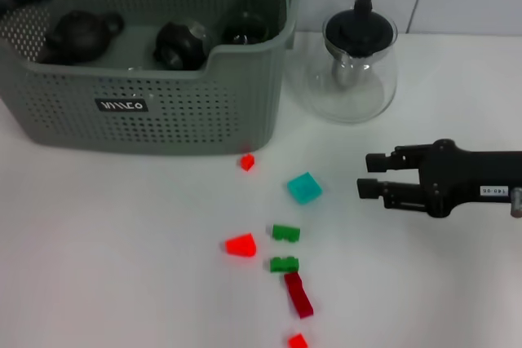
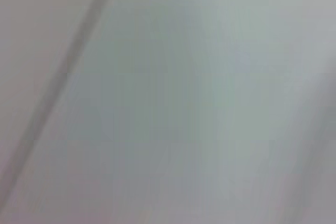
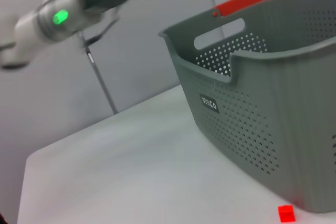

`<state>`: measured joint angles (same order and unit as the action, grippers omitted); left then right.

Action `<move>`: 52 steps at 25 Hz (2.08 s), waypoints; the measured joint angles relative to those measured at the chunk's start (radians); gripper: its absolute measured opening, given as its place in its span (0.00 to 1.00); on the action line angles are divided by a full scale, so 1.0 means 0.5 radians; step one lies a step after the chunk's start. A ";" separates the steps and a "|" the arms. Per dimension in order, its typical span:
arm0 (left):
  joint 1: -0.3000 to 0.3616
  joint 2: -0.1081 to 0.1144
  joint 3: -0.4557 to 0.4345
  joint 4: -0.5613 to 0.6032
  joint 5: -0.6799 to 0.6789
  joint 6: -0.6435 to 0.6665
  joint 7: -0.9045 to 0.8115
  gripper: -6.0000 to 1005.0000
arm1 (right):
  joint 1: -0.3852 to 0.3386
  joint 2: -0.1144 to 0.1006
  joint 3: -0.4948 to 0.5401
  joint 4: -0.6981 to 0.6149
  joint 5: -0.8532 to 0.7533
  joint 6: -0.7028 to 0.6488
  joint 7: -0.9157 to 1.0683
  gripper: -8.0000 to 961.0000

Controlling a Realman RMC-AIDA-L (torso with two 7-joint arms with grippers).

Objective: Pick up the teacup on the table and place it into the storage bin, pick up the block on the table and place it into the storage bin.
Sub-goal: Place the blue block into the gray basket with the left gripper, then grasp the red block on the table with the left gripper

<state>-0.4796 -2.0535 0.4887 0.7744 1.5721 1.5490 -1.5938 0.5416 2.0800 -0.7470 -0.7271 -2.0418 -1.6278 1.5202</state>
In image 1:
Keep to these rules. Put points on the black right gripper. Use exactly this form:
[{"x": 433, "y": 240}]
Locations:
[{"x": 456, "y": 177}]

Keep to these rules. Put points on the teal square brick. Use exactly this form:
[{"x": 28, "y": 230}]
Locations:
[{"x": 304, "y": 188}]

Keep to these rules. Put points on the green toy brick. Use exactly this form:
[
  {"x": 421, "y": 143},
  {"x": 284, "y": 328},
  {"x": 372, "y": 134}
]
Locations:
[
  {"x": 285, "y": 233},
  {"x": 284, "y": 264}
]

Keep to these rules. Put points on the small red cube brick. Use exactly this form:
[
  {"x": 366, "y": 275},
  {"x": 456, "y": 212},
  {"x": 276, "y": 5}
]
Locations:
[{"x": 247, "y": 161}]

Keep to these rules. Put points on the dark red long brick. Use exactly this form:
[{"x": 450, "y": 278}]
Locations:
[{"x": 298, "y": 295}]

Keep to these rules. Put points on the orange-red sloped brick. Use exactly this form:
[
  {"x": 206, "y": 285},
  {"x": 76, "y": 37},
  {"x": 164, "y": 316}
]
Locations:
[{"x": 240, "y": 245}]

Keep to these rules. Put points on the bright red toy brick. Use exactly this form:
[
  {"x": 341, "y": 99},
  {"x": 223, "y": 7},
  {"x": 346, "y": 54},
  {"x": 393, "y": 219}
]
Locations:
[{"x": 297, "y": 341}]

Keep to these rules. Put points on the grey-green perforated storage bin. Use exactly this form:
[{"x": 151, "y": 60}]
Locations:
[{"x": 163, "y": 120}]

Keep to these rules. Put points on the dark clay teapot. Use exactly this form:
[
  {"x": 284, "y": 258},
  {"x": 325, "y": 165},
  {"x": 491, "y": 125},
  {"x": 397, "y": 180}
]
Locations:
[{"x": 81, "y": 36}]

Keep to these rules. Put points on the clear glass teapot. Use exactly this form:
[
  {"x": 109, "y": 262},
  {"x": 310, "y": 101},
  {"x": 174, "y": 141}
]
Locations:
[{"x": 363, "y": 95}]

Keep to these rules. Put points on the steel tea infuser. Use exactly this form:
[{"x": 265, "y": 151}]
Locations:
[{"x": 342, "y": 73}]

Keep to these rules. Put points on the black glass teapot lid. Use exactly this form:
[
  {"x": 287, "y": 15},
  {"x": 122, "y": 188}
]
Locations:
[{"x": 359, "y": 30}]

